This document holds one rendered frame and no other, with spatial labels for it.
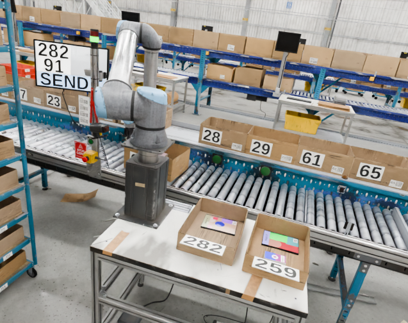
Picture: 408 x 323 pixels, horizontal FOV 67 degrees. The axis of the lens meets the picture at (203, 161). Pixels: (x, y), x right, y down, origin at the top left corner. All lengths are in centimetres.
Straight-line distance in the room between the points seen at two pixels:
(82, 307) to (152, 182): 108
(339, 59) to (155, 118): 564
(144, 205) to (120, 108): 53
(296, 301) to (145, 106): 109
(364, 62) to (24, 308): 644
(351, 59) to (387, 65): 64
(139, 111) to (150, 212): 54
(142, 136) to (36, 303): 138
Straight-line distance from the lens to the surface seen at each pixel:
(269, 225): 180
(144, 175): 161
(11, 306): 247
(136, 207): 172
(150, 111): 151
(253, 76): 669
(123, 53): 180
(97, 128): 214
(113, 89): 156
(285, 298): 146
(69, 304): 239
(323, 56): 683
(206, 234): 167
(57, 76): 237
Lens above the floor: 174
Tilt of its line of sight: 23 degrees down
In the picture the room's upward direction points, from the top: 8 degrees clockwise
